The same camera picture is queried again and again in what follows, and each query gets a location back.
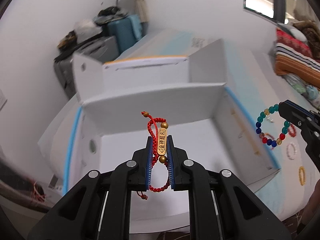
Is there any multicolour bead bracelet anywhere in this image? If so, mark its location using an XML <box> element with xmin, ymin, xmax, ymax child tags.
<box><xmin>255</xmin><ymin>103</ymin><xmax>291</xmax><ymax>148</ymax></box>

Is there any yellow bead bracelet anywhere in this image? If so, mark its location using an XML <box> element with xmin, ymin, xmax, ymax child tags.
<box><xmin>299</xmin><ymin>166</ymin><xmax>307</xmax><ymax>186</ymax></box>

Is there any red cord gold plate bracelet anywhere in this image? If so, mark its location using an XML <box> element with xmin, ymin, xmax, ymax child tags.
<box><xmin>135</xmin><ymin>110</ymin><xmax>171</xmax><ymax>201</ymax></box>

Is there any person right hand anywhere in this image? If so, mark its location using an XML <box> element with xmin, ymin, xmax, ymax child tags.
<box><xmin>300</xmin><ymin>180</ymin><xmax>320</xmax><ymax>225</ymax></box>

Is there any striped pillow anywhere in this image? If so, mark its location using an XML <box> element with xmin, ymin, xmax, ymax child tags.
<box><xmin>274</xmin><ymin>27</ymin><xmax>320</xmax><ymax>88</ymax></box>

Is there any brown fuzzy blanket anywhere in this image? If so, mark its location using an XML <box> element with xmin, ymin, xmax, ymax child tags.
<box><xmin>293</xmin><ymin>21</ymin><xmax>320</xmax><ymax>60</ymax></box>

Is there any white blue cardboard box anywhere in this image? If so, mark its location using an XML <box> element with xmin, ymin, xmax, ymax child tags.
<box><xmin>37</xmin><ymin>28</ymin><xmax>281</xmax><ymax>234</ymax></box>

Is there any grey suitcase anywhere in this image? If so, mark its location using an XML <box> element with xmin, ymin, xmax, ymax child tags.
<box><xmin>53</xmin><ymin>35</ymin><xmax>121</xmax><ymax>100</ymax></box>

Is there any teal suitcase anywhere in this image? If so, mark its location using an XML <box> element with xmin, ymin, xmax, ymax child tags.
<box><xmin>107</xmin><ymin>14</ymin><xmax>143</xmax><ymax>54</ymax></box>

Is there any beige curtain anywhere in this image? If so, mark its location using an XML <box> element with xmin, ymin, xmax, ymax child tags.
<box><xmin>135</xmin><ymin>0</ymin><xmax>149</xmax><ymax>23</ymax></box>

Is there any pink bead bracelet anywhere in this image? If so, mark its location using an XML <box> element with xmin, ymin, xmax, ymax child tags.
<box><xmin>286</xmin><ymin>141</ymin><xmax>297</xmax><ymax>161</ymax></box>

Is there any dark window frame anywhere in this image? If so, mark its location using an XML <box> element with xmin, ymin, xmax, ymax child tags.
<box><xmin>242</xmin><ymin>0</ymin><xmax>320</xmax><ymax>25</ymax></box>

